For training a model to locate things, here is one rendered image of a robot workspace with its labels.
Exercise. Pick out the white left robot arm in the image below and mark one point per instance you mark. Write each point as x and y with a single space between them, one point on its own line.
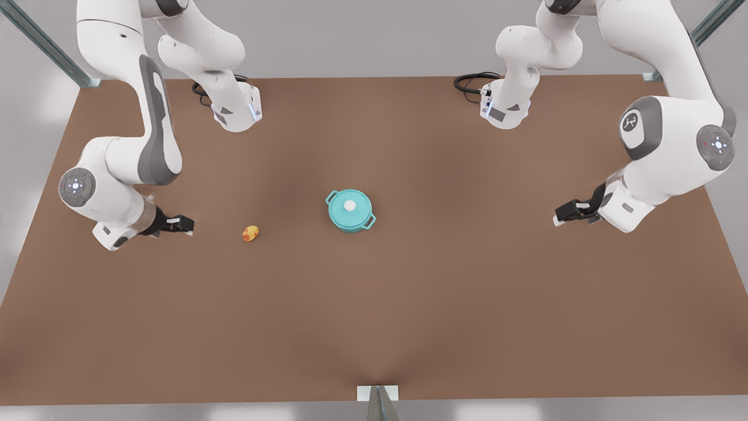
666 146

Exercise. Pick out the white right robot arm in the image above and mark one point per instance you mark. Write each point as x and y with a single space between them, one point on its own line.
158 134

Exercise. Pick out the yellow red potato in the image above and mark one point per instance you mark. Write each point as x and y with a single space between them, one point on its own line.
250 233

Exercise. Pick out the teal lid with white knob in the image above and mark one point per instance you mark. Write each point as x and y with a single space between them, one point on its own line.
349 206

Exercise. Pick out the teal pot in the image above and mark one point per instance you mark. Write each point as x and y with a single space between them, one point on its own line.
352 215

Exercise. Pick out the silver frame post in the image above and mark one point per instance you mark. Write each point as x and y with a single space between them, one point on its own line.
381 403
695 32
49 44

